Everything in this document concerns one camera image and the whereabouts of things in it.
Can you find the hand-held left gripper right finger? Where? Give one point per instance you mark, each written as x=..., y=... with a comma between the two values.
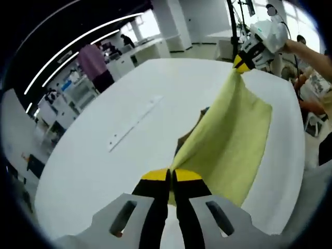
x=189, y=202

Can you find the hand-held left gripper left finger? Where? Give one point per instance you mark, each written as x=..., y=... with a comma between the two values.
x=153, y=202

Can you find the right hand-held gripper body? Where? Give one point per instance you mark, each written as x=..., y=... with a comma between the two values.
x=262, y=49

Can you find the yellow blue grey garment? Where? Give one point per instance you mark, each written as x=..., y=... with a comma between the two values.
x=233, y=140

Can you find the white square pillar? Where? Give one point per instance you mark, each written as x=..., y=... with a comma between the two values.
x=179, y=26

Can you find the white counter cabinets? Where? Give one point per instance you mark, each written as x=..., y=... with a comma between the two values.
x=145, y=53

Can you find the person's dark clothing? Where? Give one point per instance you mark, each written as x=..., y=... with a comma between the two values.
x=326, y=150

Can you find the dark floor stand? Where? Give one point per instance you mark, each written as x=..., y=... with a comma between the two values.
x=35, y=166

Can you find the white shelf cart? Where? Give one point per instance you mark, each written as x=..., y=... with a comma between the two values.
x=80, y=96

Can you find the small ceiling light strip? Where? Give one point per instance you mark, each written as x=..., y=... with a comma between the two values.
x=29, y=107

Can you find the long ceiling light strip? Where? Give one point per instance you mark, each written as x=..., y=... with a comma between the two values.
x=77, y=42

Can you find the short ceiling light strip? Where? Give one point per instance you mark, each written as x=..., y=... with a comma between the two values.
x=62, y=64

